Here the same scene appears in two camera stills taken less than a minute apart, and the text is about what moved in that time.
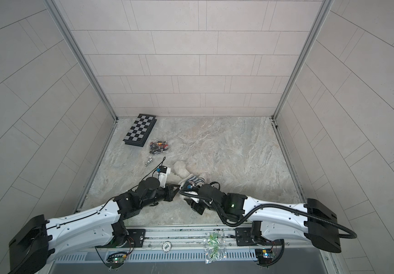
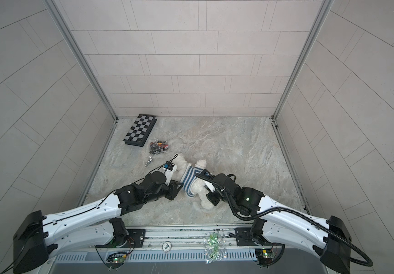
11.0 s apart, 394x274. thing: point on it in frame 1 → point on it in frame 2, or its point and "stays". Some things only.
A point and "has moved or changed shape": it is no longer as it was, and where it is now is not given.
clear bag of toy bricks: (157, 146) stays
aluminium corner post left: (63, 24) stays
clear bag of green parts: (214, 246) stays
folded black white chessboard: (140, 129) stays
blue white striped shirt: (196, 180) has moved or changed shape
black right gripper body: (199, 208) → (215, 197)
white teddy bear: (197, 166) has moved or changed shape
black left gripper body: (168, 197) stays
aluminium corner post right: (304, 54) stays
